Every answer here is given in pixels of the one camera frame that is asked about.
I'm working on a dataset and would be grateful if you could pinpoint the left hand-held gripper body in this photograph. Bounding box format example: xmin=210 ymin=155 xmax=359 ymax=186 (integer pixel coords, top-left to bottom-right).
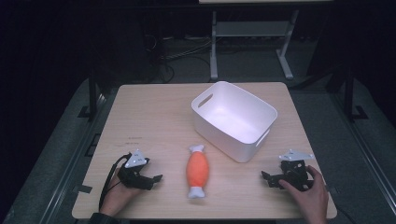
xmin=117 ymin=149 xmax=155 ymax=191

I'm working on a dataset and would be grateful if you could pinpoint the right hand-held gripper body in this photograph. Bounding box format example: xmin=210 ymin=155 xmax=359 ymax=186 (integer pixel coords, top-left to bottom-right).
xmin=270 ymin=148 xmax=315 ymax=191

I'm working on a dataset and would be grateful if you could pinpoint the orange plush bone toy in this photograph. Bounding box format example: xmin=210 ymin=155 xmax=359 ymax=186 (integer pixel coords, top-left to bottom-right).
xmin=185 ymin=144 xmax=210 ymax=200

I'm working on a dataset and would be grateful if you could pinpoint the white plastic storage basket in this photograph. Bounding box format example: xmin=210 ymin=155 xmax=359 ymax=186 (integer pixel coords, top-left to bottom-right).
xmin=191 ymin=80 xmax=278 ymax=163

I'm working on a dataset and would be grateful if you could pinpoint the person's left hand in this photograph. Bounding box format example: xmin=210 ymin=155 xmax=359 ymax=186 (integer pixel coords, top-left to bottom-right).
xmin=99 ymin=168 xmax=145 ymax=217

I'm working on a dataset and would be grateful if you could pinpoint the person's right hand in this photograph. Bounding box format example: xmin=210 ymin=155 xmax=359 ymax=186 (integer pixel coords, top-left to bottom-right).
xmin=277 ymin=164 xmax=330 ymax=224

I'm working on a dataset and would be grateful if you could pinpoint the black metal stand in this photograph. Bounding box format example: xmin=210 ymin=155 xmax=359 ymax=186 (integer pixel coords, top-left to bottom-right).
xmin=339 ymin=66 xmax=369 ymax=121
xmin=78 ymin=67 xmax=106 ymax=119

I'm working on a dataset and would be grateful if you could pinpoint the black cable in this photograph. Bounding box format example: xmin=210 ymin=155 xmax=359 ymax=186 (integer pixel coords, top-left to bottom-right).
xmin=98 ymin=152 xmax=133 ymax=213

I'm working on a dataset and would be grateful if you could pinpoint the bundle of floor cables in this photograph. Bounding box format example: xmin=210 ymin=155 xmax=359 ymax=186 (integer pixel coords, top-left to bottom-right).
xmin=143 ymin=33 xmax=213 ymax=84

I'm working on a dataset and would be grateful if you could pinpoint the white metal table frame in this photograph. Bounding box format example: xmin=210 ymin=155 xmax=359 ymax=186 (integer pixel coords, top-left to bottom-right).
xmin=209 ymin=9 xmax=301 ymax=80

